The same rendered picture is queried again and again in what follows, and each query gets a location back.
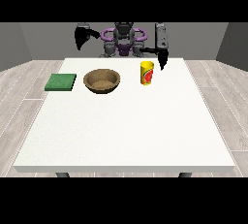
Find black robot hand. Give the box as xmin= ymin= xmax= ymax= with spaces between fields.
xmin=139 ymin=47 xmax=170 ymax=72
xmin=74 ymin=27 xmax=102 ymax=51

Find yellow cup with melon print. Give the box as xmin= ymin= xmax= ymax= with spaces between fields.
xmin=139 ymin=60 xmax=155 ymax=86

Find brown wooden bowl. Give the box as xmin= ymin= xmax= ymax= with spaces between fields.
xmin=82 ymin=68 xmax=121 ymax=95

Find green square pad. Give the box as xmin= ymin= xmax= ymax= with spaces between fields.
xmin=44 ymin=73 xmax=78 ymax=92

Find grey robot trunk purple rings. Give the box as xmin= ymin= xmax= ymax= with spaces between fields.
xmin=99 ymin=22 xmax=149 ymax=59

